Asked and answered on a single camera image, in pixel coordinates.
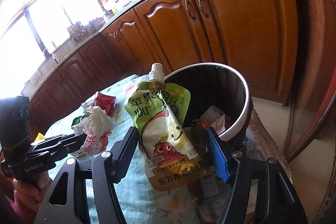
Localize white paper wrapper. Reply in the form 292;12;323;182
73;106;113;156

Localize green apple juice pouch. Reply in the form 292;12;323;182
124;63;206;192

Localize white rim trash bin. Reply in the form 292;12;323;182
165;63;253;150

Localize kitchen faucet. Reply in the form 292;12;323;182
42;48;51;59

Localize lower wooden kitchen cabinets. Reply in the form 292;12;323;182
29;0;298;134

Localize left hand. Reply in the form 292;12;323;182
13;171;52;213

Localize yellow ribbed cup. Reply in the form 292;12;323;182
35;132;46;141

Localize light blue floral tablecloth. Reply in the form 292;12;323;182
36;75;198;223

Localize red crumpled snack bag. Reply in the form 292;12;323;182
92;92;116;116

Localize green crumpled foil bag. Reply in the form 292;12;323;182
71;116;82;127

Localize wooden glass door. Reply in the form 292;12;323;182
284;0;335;162

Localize white rice cooker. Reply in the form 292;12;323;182
104;10;114;20

